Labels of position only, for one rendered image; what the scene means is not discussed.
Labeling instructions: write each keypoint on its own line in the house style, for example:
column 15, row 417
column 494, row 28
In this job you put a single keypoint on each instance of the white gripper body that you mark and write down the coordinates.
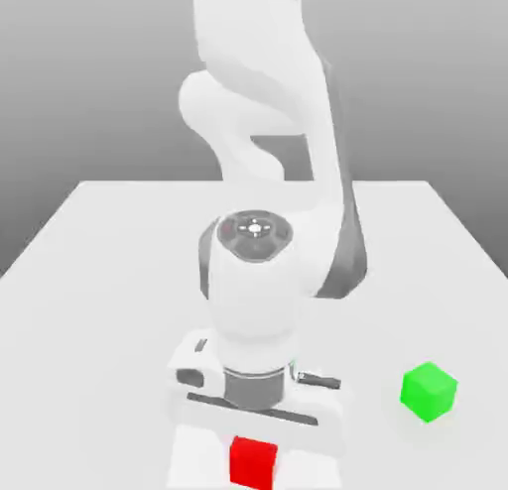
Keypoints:
column 301, row 430

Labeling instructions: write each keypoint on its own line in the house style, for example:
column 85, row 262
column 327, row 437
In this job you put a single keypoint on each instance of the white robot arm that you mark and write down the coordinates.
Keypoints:
column 254, row 291

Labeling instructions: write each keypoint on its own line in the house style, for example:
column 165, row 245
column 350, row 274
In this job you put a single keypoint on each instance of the small red cube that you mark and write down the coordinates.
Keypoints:
column 252, row 464

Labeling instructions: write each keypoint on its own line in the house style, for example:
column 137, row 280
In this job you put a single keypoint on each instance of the small green cube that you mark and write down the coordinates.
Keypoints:
column 428, row 392

